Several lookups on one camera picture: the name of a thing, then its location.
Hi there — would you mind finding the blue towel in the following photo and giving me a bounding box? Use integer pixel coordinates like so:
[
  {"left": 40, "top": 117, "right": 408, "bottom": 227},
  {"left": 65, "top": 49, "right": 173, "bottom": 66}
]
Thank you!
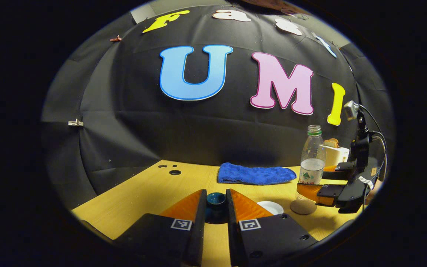
[{"left": 217, "top": 162, "right": 297, "bottom": 185}]

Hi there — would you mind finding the black cable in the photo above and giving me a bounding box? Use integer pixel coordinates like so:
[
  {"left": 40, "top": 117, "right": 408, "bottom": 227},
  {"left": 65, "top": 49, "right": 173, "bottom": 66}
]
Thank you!
[{"left": 359, "top": 105, "right": 388, "bottom": 180}]

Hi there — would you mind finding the brown round object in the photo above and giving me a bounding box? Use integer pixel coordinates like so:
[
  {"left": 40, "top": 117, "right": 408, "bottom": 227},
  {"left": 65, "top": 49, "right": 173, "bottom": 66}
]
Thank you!
[{"left": 241, "top": 0, "right": 310, "bottom": 20}]

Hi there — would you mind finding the round brown coaster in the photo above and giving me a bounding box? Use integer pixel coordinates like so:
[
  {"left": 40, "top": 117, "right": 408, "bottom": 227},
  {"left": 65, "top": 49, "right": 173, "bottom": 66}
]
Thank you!
[{"left": 290, "top": 198, "right": 317, "bottom": 215}]

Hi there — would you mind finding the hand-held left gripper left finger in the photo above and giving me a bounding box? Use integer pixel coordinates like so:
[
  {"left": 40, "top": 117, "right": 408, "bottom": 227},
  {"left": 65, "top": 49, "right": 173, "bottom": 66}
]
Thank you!
[{"left": 113, "top": 189, "right": 207, "bottom": 267}]

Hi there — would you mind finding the black backdrop cloth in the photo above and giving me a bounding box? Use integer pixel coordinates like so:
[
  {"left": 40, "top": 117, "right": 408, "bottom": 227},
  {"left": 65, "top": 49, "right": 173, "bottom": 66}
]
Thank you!
[{"left": 41, "top": 4, "right": 395, "bottom": 208}]

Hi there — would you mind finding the teal teacup lid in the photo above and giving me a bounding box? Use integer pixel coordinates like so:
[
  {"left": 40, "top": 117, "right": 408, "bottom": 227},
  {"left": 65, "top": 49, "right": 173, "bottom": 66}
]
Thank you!
[{"left": 205, "top": 192, "right": 229, "bottom": 224}]

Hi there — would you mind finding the clear plastic water bottle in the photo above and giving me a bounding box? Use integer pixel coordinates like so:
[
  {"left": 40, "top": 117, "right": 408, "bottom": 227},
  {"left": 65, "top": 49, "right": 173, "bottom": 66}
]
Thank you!
[{"left": 296, "top": 125, "right": 327, "bottom": 201}]

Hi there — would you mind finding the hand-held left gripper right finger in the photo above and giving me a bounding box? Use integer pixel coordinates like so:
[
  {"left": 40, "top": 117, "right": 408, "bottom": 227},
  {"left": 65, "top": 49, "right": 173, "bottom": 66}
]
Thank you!
[{"left": 225, "top": 188, "right": 318, "bottom": 267}]

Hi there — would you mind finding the white teacup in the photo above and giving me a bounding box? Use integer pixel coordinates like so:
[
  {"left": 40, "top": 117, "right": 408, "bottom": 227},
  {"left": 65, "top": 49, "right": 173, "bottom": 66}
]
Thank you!
[{"left": 257, "top": 201, "right": 284, "bottom": 216}]

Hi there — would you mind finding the white toaster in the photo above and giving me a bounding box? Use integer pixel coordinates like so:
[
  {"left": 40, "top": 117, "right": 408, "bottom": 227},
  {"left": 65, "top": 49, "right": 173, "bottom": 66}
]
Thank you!
[{"left": 323, "top": 145, "right": 350, "bottom": 167}]

